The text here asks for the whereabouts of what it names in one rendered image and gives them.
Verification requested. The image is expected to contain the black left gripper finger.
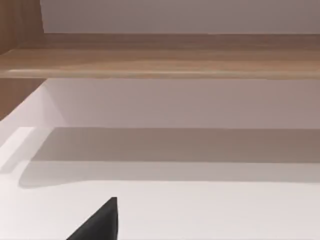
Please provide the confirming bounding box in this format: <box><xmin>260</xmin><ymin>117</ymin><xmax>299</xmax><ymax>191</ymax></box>
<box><xmin>65</xmin><ymin>196</ymin><xmax>119</xmax><ymax>240</ymax></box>

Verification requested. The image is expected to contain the wooden open shelf unit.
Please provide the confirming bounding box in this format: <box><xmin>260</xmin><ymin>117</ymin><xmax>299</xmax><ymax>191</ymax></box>
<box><xmin>0</xmin><ymin>0</ymin><xmax>320</xmax><ymax>121</ymax></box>

